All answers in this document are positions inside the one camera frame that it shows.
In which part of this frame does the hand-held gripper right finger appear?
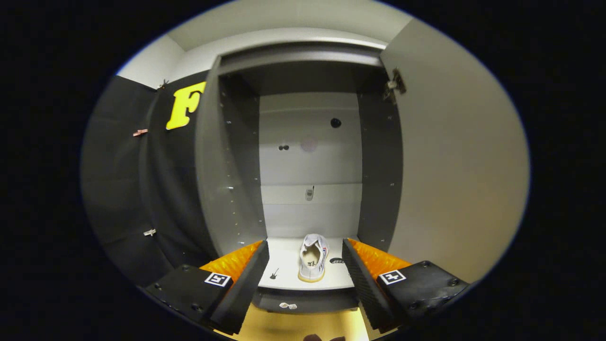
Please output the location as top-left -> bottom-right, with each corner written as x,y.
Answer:
341,237 -> 472,333

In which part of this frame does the grey shoe cabinet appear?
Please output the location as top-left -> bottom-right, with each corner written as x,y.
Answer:
194,42 -> 404,315

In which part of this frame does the white canvas shoe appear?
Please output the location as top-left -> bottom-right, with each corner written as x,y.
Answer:
297,233 -> 330,283

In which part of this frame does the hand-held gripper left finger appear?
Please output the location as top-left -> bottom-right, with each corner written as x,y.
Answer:
142,239 -> 270,336

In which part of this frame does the black backdrop cloth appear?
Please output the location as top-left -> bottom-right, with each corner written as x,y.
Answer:
80,71 -> 221,287

